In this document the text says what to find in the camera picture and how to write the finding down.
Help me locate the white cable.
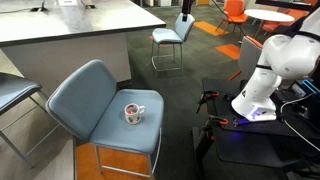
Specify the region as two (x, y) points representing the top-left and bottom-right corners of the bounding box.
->
(279, 93), (320, 153)

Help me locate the grey chair with orange trim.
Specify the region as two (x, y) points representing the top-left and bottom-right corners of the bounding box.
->
(228, 35), (264, 82)

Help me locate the orange lounge chair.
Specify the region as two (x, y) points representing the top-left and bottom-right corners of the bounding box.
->
(261, 8), (311, 34)
(215, 0), (249, 34)

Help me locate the white patterned ceramic mug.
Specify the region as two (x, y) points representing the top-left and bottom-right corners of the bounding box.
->
(124, 102), (147, 126)

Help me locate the black box with blue light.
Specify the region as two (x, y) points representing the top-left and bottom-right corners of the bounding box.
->
(288, 79), (320, 101)

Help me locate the blue padded metal-leg chair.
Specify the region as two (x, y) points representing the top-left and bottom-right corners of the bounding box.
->
(0, 72), (61, 169)
(44, 59), (165, 179)
(150, 12), (196, 77)

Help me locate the round white table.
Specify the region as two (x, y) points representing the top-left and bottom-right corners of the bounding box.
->
(244, 8), (296, 39)

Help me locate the black desk power socket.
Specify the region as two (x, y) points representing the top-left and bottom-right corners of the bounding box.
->
(29, 0), (49, 13)

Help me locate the grey-top kitchen island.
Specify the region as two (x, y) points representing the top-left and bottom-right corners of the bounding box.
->
(0, 0), (167, 98)

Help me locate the black orange bar clamp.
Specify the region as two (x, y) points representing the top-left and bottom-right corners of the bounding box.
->
(199, 114), (230, 141)
(195, 90), (221, 114)

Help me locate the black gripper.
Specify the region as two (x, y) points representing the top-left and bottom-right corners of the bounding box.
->
(180, 0), (195, 23)

